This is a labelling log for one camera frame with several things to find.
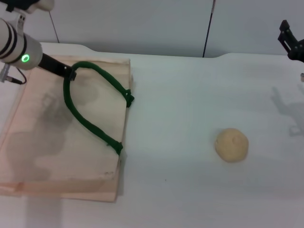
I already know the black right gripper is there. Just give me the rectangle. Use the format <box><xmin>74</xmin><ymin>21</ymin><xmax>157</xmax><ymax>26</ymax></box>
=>
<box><xmin>277</xmin><ymin>20</ymin><xmax>304</xmax><ymax>63</ymax></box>

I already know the black vertical wall strip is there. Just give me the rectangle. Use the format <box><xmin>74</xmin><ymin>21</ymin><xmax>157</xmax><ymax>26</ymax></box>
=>
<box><xmin>202</xmin><ymin>0</ymin><xmax>216</xmax><ymax>58</ymax></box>

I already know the cream canvas handbag green handle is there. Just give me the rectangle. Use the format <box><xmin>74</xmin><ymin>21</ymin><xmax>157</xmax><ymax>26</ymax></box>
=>
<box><xmin>0</xmin><ymin>55</ymin><xmax>135</xmax><ymax>203</ymax></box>

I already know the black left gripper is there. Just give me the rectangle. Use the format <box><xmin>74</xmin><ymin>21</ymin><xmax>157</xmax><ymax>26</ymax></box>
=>
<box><xmin>38</xmin><ymin>53</ymin><xmax>77</xmax><ymax>82</ymax></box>

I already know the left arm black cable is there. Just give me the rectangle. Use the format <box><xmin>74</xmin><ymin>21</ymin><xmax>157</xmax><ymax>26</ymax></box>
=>
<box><xmin>0</xmin><ymin>63</ymin><xmax>27</xmax><ymax>85</ymax></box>

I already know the round egg yolk pastry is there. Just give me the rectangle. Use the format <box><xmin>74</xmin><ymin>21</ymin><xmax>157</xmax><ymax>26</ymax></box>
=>
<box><xmin>215</xmin><ymin>128</ymin><xmax>249</xmax><ymax>163</ymax></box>

